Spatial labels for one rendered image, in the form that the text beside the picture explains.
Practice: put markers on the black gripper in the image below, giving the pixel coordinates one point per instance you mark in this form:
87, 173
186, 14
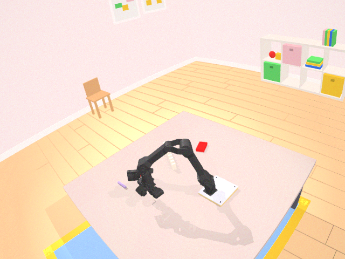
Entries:
154, 191

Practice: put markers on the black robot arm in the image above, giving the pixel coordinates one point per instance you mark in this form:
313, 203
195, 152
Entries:
144, 170

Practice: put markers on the red rectangular block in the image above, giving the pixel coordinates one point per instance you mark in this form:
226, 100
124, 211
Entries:
201, 147

